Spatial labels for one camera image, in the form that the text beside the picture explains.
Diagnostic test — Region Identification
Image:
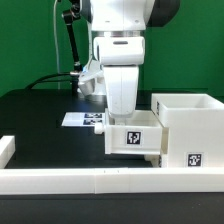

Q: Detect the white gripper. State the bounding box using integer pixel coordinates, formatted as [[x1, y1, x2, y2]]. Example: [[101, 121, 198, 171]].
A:
[[94, 36, 145, 123]]

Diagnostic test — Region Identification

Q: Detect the white small drawer box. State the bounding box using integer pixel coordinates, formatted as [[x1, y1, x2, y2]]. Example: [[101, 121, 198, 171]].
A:
[[94, 110, 163, 155]]

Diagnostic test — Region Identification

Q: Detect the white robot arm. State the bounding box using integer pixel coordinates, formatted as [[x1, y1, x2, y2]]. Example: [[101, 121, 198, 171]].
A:
[[80, 0, 181, 121]]

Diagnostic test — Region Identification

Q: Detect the white marker sheet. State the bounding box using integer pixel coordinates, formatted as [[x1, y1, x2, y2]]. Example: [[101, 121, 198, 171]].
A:
[[62, 112, 105, 127]]

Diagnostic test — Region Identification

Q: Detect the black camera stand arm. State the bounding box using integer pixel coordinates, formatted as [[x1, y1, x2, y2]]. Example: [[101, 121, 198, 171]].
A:
[[62, 0, 82, 72]]

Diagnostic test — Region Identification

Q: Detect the black cable on table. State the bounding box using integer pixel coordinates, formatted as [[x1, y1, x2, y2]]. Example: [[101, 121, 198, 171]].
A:
[[24, 73, 76, 90]]

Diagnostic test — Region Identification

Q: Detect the white drawer cabinet frame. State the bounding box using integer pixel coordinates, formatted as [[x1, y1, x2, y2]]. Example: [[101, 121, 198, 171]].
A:
[[151, 93, 224, 168]]

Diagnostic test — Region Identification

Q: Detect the white L-shaped boundary rail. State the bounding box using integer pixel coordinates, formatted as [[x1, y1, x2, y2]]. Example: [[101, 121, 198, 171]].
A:
[[0, 168, 224, 195]]

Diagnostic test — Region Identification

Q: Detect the white left rail piece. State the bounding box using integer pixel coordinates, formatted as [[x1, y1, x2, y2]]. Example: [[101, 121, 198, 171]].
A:
[[0, 136, 15, 169]]

